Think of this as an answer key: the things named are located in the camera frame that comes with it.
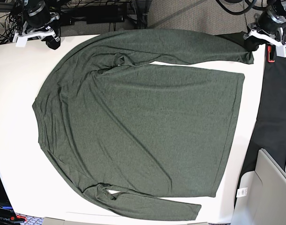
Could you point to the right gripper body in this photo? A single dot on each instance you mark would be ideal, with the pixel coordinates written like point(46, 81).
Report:
point(40, 23)

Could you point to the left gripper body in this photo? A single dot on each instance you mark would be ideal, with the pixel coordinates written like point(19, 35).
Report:
point(268, 26)

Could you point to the green long-sleeve shirt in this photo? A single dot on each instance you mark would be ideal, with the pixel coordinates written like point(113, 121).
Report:
point(130, 123)

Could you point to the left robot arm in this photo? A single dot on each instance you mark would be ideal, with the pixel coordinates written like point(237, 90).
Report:
point(277, 6)

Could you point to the red clamp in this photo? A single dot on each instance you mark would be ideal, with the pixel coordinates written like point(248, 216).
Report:
point(270, 53)

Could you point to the grey plastic bin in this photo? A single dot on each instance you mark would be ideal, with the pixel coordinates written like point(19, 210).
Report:
point(265, 203)

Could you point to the black box with orange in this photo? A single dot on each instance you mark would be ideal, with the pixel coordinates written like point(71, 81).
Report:
point(7, 214)

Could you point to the black aluminium frame rail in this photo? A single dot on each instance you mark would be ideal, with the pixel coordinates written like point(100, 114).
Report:
point(140, 8)

